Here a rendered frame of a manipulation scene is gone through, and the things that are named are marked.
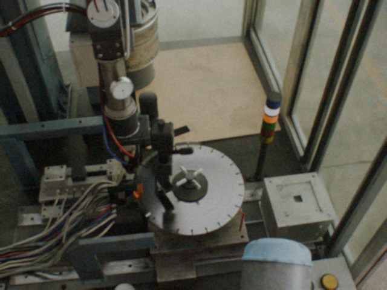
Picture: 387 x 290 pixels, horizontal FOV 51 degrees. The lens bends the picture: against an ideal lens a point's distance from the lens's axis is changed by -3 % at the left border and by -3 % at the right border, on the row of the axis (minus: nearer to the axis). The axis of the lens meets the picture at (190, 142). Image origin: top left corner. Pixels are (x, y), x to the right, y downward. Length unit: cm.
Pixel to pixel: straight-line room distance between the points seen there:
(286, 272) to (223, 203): 59
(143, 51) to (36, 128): 56
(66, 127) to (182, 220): 47
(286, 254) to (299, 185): 70
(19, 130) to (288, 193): 87
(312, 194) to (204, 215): 37
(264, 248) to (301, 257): 6
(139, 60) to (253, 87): 52
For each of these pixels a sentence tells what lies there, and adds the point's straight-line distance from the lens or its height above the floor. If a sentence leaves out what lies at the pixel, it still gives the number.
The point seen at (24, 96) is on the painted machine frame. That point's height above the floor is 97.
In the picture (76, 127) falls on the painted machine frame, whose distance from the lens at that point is 134.
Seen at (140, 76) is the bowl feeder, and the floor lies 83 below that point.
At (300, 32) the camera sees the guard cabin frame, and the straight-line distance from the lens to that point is 150.
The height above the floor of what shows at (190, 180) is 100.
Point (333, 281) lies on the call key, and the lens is 123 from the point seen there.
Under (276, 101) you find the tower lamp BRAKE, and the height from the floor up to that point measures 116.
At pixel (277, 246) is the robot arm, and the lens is 69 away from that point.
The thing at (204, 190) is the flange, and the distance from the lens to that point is 125.
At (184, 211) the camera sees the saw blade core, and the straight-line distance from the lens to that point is 122.
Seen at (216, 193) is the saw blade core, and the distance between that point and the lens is 126.
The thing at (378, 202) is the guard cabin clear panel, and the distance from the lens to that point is 116.
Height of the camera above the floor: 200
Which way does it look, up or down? 50 degrees down
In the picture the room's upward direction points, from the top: straight up
